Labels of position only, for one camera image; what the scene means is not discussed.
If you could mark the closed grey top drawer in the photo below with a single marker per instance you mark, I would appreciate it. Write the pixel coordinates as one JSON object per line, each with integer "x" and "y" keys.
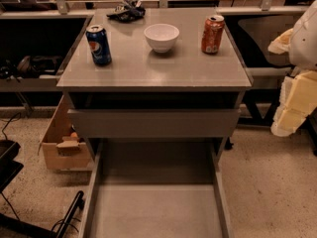
{"x": 131, "y": 123}

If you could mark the white ceramic bowl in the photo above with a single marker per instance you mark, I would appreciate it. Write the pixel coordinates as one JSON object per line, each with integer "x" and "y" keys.
{"x": 161, "y": 37}

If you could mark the blue pepsi can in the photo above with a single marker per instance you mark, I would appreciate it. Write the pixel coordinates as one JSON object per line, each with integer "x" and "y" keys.
{"x": 97, "y": 40}

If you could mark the open grey middle drawer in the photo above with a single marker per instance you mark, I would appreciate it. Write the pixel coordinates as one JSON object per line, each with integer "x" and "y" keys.
{"x": 156, "y": 190}

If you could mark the cardboard box on floor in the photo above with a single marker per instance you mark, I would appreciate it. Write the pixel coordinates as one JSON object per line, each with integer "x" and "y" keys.
{"x": 62, "y": 148}

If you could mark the black crumpled chip bag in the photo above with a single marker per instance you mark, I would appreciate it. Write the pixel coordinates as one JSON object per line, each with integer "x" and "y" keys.
{"x": 128, "y": 11}

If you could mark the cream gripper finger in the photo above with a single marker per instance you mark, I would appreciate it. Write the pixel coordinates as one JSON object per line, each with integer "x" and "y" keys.
{"x": 297, "y": 100}
{"x": 281, "y": 44}

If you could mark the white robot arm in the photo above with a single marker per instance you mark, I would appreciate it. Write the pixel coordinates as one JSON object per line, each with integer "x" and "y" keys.
{"x": 303, "y": 42}

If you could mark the grey drawer cabinet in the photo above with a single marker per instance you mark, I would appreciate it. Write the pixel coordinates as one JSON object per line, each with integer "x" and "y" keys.
{"x": 139, "y": 78}

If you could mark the orange soda can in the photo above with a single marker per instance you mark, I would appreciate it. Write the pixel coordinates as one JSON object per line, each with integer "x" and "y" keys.
{"x": 212, "y": 34}

